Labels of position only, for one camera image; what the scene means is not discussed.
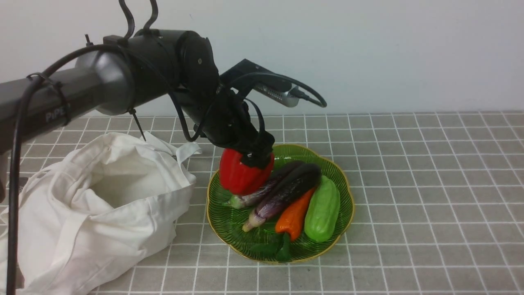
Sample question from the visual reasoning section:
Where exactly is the dark purple eggplant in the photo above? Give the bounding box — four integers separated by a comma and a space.
242, 161, 322, 233

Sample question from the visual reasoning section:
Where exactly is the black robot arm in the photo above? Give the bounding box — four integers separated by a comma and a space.
1, 29, 274, 169

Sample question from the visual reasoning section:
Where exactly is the green plastic plate gold rim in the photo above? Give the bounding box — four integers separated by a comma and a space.
206, 144, 355, 264

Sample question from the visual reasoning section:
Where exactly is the red bell pepper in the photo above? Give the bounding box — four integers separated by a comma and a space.
219, 149, 274, 196

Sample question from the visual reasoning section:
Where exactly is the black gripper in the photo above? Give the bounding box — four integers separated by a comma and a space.
176, 88, 275, 169

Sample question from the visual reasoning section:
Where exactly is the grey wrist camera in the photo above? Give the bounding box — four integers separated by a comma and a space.
219, 59, 303, 108

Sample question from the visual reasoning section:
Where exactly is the light green cucumber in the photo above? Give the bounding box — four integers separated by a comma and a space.
304, 175, 341, 243

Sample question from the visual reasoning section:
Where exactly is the white cloth bag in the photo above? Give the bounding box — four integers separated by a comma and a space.
15, 132, 201, 295

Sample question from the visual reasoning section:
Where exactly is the black cable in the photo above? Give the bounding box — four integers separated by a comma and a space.
6, 43, 131, 295

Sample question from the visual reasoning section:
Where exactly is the orange pepper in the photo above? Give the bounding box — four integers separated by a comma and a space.
275, 187, 316, 242

